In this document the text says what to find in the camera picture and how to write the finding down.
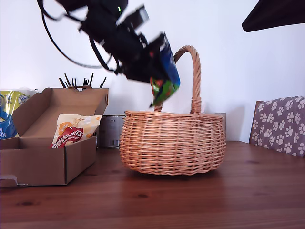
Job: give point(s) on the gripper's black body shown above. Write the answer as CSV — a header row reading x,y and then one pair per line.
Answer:
x,y
133,55

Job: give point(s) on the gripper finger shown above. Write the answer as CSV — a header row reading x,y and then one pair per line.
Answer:
x,y
150,71

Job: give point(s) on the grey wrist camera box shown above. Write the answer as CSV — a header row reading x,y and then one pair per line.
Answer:
x,y
135,17

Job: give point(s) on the blue Terry's egg bag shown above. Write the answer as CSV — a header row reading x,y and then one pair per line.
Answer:
x,y
170,71

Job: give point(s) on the metal tin can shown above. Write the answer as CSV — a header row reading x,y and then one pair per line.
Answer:
x,y
110,131

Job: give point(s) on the open brown cardboard box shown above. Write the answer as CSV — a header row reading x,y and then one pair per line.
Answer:
x,y
43,164

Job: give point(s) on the white orange Maltesers bag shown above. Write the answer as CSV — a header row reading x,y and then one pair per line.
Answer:
x,y
76,124

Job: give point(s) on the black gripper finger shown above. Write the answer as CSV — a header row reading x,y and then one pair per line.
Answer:
x,y
278,14

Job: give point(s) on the blue yellow paper towel pack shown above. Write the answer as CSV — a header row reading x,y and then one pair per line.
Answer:
x,y
7,112

